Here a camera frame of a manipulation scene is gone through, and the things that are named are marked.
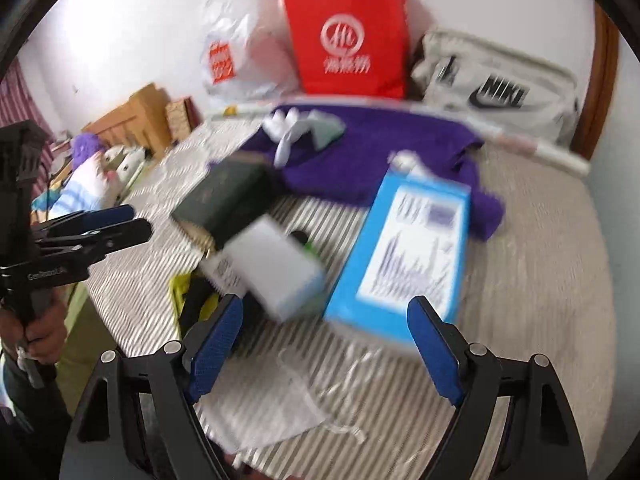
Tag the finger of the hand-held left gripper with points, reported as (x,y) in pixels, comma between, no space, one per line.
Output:
(110,215)
(125,235)

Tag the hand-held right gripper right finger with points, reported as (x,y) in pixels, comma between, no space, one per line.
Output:
(435,350)

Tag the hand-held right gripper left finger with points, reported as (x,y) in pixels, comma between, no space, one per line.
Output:
(215,350)

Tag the yellow black glove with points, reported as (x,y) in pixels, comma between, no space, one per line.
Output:
(182,290)

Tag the translucent white pouch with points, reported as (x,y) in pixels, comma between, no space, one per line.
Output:
(280,400)

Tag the person's left forearm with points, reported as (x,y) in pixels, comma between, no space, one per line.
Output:
(30,420)

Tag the person's left hand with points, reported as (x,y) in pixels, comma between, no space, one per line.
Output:
(45,335)

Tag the purple-haired plush doll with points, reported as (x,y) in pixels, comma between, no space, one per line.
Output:
(80,185)

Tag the white plush toy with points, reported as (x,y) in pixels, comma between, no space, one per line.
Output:
(125,167)

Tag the white box with pale edge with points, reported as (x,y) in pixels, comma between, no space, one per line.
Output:
(270,270)

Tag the wooden cabinet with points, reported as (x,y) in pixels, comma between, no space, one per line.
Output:
(135,120)

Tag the dark green box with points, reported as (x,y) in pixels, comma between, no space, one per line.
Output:
(225,200)

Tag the blue box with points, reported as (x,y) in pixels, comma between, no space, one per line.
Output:
(360,270)

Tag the striped quilt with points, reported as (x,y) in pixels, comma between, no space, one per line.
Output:
(525,270)

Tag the small wooden drawer chest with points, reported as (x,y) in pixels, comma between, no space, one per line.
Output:
(182,115)

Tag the striped curtain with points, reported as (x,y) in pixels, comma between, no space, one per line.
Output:
(15,100)

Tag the white block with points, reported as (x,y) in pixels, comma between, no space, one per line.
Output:
(405,161)

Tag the white glove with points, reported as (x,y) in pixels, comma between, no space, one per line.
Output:
(287,130)

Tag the rolled printed sheet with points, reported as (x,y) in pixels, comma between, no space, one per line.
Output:
(540,152)

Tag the white plastic shopping bag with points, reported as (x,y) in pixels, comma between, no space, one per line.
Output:
(250,40)

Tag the purple towel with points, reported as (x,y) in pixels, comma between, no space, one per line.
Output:
(390,130)

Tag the red paper bag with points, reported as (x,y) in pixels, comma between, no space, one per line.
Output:
(310,20)

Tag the grey waist bag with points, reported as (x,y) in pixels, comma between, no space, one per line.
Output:
(500,65)

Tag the wooden door frame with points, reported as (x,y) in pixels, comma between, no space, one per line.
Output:
(600,85)

